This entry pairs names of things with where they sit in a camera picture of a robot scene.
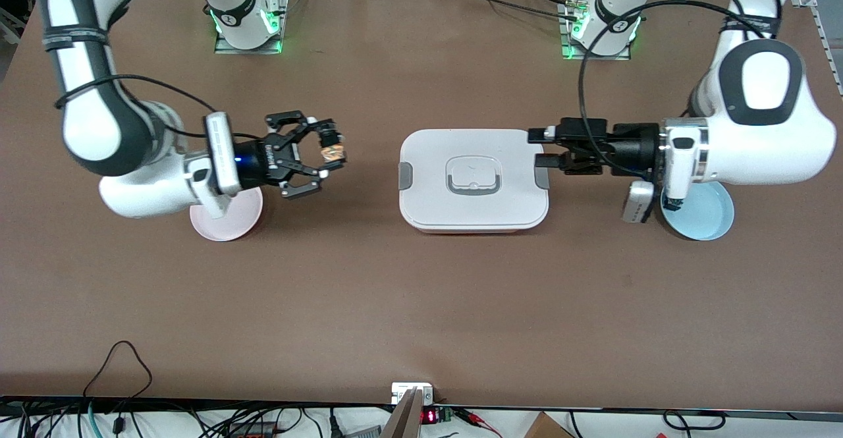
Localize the white lidded lunch box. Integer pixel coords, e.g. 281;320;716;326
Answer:
398;128;549;234

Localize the brown cardboard box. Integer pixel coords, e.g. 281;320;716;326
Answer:
524;412;575;438

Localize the pink round plate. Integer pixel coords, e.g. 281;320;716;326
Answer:
190;186;264;242

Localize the light blue round plate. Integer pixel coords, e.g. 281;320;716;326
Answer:
661;181;735;241

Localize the red clip lead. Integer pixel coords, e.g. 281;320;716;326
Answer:
454;408;503;438

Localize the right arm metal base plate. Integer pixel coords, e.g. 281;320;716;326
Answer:
214;0;290;55

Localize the black cable across table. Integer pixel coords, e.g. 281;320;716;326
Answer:
454;0;580;22

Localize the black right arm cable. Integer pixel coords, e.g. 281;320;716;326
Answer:
55;72;221;117

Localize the black looped cable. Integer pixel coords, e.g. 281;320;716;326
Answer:
82;341;153;399

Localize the grey wooden post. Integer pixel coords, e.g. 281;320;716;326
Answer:
381;387;425;438

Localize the black coiled cable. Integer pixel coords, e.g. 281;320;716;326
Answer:
662;410;726;431

